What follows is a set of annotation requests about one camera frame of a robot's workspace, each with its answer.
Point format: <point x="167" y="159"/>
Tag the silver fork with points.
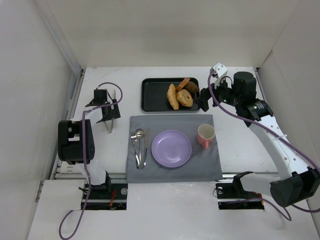
<point x="133" y="138"/>

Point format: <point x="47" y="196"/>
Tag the black baking tray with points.
<point x="154" y="95"/>

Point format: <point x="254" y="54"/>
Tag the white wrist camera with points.
<point x="112" y="94"/>
<point x="218" y="71"/>

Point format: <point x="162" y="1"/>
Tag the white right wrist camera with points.
<point x="218" y="71"/>

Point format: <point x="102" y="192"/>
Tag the round bagel bread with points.
<point x="185" y="98"/>

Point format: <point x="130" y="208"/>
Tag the orange bread slice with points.
<point x="182" y="84"/>

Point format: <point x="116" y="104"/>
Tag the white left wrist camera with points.
<point x="112" y="94"/>

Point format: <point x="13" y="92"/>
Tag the long golden bread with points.
<point x="172" y="97"/>

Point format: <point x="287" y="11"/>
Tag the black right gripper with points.
<point x="207" y="95"/>

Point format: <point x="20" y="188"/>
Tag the silver spoon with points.
<point x="140" y="133"/>

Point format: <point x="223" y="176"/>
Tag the metal tongs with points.
<point x="109" y="125"/>

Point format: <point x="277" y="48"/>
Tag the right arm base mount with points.
<point x="228" y="198"/>

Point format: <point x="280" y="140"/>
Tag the grey cloth placemat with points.
<point x="203" y="165"/>

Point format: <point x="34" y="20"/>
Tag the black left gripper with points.
<point x="109" y="113"/>

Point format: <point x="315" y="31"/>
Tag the pink mug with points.
<point x="205" y="135"/>

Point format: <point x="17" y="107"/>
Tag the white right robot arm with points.
<point x="299" y="176"/>

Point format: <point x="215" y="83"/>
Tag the silver knife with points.
<point x="146" y="144"/>

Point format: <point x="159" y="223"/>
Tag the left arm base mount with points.
<point x="112" y="199"/>

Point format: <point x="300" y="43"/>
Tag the purple plate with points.
<point x="171" y="148"/>

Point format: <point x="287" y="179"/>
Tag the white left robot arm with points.
<point x="76" y="144"/>

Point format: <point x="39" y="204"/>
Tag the dark brown bread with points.
<point x="191" y="87"/>

